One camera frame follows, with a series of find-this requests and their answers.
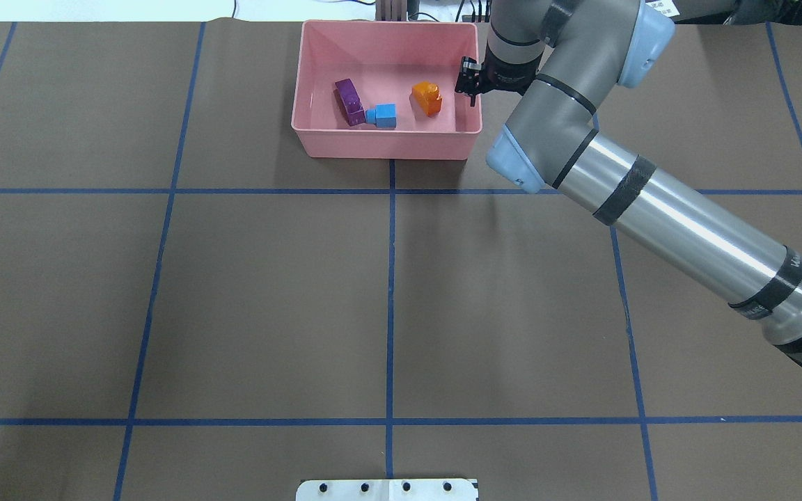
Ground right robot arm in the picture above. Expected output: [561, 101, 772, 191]
[456, 1, 802, 368]

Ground small blue toy block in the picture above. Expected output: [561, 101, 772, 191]
[365, 104, 398, 128]

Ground pink plastic box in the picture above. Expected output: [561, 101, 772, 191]
[292, 20, 482, 161]

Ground white metal mount base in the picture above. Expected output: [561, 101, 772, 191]
[295, 478, 480, 500]

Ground purple toy block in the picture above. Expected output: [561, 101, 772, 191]
[333, 79, 366, 127]

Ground orange toy block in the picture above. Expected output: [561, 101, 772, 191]
[411, 81, 443, 118]

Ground aluminium frame post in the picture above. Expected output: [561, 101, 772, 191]
[375, 0, 409, 22]

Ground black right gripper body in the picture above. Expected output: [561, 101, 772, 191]
[454, 55, 537, 96]

